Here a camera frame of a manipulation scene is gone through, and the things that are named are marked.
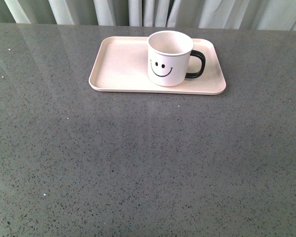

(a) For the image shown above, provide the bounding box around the white smiley mug black handle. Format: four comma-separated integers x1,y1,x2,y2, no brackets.
148,31,206,87

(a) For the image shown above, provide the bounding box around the cream rectangular tray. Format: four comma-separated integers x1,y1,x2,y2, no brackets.
89,37,226,95

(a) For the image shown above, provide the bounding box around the grey pleated curtain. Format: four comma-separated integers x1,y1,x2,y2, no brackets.
0,0,296,31

